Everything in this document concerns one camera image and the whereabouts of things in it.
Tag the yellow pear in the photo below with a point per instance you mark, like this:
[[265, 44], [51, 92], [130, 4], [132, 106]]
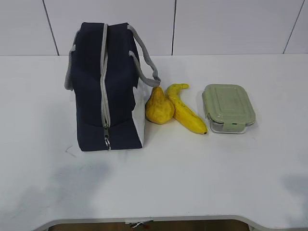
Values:
[[159, 109]]

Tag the yellow banana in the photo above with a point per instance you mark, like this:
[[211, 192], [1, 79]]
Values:
[[183, 113]]

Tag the navy blue lunch bag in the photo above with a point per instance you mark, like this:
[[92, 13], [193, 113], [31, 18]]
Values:
[[108, 68]]

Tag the glass container green lid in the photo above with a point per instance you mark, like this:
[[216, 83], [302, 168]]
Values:
[[228, 108]]

